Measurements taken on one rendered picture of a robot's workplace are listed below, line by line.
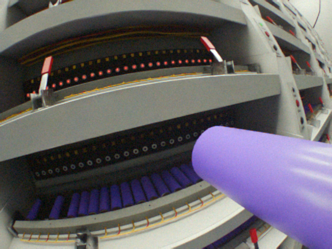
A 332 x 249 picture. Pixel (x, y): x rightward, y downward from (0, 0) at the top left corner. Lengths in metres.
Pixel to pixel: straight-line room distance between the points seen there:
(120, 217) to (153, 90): 0.17
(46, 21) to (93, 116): 0.20
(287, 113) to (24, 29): 0.55
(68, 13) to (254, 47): 0.40
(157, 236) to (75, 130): 0.16
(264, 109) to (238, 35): 0.21
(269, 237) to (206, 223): 0.25
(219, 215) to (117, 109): 0.19
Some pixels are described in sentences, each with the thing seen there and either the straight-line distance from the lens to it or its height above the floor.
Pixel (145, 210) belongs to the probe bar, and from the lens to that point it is 0.21.
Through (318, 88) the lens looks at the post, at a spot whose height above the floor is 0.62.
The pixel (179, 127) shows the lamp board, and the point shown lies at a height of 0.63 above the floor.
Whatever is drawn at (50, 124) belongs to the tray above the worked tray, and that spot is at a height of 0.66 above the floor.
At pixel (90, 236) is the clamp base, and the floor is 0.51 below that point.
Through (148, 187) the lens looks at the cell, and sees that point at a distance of 0.25.
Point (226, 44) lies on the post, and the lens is 0.47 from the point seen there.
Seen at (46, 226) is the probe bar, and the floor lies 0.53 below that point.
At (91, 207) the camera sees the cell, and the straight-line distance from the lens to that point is 0.25.
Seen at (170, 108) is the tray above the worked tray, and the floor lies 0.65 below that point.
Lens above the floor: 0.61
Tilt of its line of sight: 5 degrees up
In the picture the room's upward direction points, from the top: 15 degrees counter-clockwise
